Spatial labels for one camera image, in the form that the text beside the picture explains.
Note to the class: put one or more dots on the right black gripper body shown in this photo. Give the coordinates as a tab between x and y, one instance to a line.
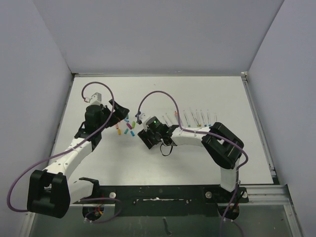
150	138

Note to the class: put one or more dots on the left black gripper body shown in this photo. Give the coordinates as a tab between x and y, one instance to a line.
106	113

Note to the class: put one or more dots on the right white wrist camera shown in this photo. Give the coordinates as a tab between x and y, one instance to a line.
140	117

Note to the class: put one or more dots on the light blue cap pen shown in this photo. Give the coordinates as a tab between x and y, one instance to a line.
203	119

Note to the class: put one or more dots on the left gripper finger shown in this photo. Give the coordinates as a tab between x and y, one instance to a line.
119	112
112	122

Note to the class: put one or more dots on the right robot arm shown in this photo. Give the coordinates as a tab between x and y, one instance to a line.
222	145

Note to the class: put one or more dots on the blue cap marker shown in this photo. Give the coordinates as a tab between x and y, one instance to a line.
165	120

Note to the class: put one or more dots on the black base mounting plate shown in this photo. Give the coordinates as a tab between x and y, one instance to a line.
164	201

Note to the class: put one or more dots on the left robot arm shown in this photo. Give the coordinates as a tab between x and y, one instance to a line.
50	191

